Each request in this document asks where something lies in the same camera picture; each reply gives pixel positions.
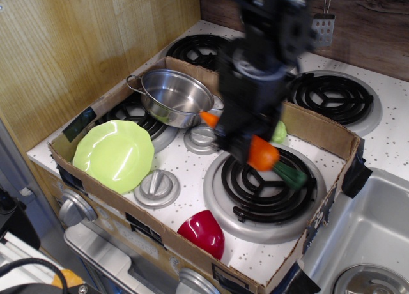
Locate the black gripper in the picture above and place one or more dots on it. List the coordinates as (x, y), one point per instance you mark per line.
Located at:
(252, 88)

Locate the orange toy carrot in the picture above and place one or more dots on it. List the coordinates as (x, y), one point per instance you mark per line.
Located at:
(263, 156)

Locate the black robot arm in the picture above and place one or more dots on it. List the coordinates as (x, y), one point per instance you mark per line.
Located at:
(281, 28)

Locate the silver knob near plate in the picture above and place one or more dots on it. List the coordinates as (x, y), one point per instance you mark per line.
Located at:
(158, 190)

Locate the light green plastic plate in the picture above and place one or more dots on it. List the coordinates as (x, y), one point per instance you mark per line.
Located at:
(117, 153)

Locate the silver knob centre stove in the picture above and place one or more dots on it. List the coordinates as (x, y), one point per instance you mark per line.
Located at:
(200, 140)

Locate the green toy broccoli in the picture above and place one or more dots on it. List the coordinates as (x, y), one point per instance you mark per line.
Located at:
(280, 133)

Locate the front right black burner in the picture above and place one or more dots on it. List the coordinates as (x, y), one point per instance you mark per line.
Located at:
(259, 207)

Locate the black burner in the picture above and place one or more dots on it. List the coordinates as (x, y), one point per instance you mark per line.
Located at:
(131, 109)
(199, 50)
(259, 207)
(343, 98)

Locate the small steel pot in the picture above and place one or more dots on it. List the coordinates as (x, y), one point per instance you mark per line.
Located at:
(174, 98)

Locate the red plastic bowl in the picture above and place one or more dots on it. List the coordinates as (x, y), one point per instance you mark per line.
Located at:
(204, 231)

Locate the back left black burner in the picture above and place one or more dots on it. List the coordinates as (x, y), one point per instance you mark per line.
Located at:
(199, 50)

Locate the front left black burner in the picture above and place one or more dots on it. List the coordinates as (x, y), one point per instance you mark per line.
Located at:
(131, 109)

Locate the back right black burner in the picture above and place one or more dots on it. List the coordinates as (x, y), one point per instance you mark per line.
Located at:
(343, 98)

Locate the cardboard fence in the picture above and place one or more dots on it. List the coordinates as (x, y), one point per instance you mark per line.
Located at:
(256, 263)

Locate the silver front oven knob right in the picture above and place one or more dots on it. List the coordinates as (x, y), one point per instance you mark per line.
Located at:
(192, 282)

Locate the silver oven knob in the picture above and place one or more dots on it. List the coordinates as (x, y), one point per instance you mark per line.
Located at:
(192, 282)
(75, 209)

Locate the hanging steel slotted spatula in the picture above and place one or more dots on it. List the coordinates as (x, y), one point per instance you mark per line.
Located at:
(323, 26)

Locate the grey toy sink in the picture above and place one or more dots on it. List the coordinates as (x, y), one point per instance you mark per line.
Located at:
(363, 247)

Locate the silver front oven knob left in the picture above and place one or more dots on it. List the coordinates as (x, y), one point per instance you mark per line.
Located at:
(75, 209)

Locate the orange object bottom left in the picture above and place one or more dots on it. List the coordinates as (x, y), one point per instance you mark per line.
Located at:
(71, 278)

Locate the black device left edge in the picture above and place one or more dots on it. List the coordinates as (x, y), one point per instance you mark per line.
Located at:
(14, 220)

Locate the silver oven door handle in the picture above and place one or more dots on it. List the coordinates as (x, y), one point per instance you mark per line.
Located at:
(109, 266)

